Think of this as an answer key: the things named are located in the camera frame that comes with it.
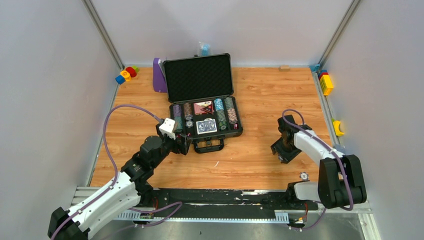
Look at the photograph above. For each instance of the light blue bottle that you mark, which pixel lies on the light blue bottle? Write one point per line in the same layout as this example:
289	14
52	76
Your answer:
204	49

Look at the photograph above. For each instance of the coloured toy cylinders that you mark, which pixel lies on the coloured toy cylinders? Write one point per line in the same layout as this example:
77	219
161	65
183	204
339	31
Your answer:
126	75

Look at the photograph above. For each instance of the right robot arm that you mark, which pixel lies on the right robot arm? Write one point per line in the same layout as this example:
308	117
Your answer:
340	181

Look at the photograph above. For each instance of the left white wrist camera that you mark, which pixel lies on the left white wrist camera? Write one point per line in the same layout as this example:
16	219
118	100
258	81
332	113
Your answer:
167	127

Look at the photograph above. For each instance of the light blue poker chip stack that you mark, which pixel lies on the light blue poker chip stack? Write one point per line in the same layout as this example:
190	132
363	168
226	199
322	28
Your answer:
218	104

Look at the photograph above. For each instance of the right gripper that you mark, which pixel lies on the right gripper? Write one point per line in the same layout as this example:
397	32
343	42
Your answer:
286	157

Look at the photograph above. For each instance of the pink white poker chip stack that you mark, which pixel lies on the pink white poker chip stack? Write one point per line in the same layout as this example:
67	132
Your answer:
232	116

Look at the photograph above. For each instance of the yellow curved toy piece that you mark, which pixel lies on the yellow curved toy piece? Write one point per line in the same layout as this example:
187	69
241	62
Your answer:
337	126

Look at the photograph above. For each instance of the blue playing card deck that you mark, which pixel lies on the blue playing card deck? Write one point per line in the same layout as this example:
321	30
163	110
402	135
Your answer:
206	127

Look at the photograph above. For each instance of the red triangular card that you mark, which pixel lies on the red triangular card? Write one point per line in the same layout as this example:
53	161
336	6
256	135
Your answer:
208	109

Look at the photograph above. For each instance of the purple stand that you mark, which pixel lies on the purple stand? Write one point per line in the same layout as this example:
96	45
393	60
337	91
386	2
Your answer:
159	80

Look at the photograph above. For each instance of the yellow red toy brick block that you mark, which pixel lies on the yellow red toy brick block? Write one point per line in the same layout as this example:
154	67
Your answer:
325	82

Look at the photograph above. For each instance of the red playing card deck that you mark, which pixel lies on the red playing card deck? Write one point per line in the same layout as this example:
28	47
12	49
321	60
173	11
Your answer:
198	105

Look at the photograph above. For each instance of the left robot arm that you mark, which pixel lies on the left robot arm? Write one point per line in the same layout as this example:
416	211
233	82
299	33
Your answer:
125	190

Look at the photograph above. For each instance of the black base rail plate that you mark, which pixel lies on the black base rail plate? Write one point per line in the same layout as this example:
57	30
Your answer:
269	199

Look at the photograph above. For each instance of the brown poker chip stack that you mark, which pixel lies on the brown poker chip stack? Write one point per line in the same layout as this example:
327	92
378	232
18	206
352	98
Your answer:
187	109

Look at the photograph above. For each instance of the teal poker chip stack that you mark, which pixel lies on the teal poker chip stack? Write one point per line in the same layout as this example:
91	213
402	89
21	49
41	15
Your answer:
179	124

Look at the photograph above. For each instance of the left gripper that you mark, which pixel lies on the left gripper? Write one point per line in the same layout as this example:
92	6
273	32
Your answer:
180	142

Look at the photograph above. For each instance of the dark green poker chip stack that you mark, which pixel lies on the dark green poker chip stack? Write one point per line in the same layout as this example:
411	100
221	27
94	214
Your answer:
229	104

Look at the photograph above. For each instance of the chip front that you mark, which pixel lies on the chip front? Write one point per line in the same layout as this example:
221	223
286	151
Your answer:
189	124

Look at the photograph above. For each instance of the small wooden block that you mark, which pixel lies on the small wooden block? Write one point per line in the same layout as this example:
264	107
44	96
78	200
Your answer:
284	68

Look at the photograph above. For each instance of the black poker set case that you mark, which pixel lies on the black poker set case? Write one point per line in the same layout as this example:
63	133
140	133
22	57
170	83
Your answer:
200	79

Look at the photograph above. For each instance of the purple poker chip stack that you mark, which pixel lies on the purple poker chip stack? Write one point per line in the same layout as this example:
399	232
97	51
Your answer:
177	111

